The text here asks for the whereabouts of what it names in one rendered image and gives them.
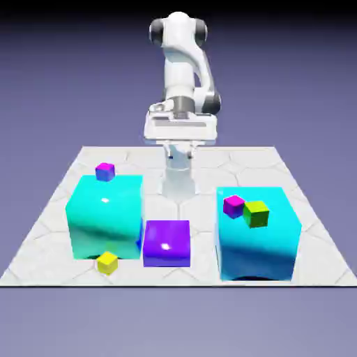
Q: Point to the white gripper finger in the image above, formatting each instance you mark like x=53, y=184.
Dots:
x=191, y=152
x=169, y=152

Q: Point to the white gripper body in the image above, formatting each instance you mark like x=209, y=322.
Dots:
x=180, y=131

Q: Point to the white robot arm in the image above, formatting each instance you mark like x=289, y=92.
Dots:
x=178, y=55

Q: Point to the small magenta cube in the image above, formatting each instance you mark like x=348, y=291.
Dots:
x=233, y=206
x=105, y=172

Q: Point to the small green cube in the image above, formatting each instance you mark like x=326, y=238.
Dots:
x=256, y=214

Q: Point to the small yellow cube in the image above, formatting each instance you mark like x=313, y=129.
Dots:
x=107, y=263

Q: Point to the large purple box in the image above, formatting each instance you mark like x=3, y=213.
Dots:
x=166, y=242

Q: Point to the large turquoise box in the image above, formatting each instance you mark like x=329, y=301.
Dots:
x=104, y=217

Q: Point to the large cyan box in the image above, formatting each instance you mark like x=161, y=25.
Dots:
x=258, y=245

